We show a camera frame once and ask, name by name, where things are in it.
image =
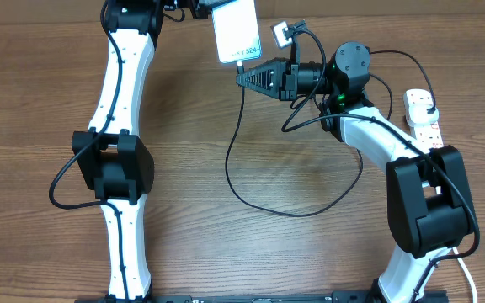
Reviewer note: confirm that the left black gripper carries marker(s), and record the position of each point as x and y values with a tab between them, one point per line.
201	8

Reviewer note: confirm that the white power strip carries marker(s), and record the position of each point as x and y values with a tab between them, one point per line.
424	126

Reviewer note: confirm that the white USB wall charger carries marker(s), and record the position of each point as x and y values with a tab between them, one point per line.
419	115

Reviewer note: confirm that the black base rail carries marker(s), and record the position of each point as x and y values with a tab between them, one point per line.
259	299

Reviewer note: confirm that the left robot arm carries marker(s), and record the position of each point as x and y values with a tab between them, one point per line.
112	158

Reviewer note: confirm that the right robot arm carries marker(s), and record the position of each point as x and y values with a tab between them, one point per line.
429	204

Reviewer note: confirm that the blue-screen smartphone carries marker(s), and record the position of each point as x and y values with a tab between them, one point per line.
236	31

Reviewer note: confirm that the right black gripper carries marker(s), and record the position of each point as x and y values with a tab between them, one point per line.
278	67

